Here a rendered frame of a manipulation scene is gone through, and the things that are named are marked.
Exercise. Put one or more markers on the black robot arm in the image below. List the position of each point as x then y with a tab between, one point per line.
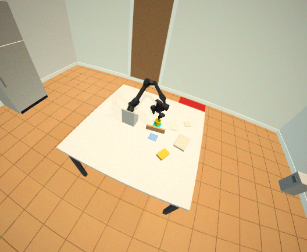
160	103

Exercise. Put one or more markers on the yellow flat block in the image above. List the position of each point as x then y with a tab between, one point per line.
164	153

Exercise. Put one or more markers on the yellow cup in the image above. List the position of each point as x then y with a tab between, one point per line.
157	122

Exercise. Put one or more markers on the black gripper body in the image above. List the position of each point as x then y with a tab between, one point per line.
157	109

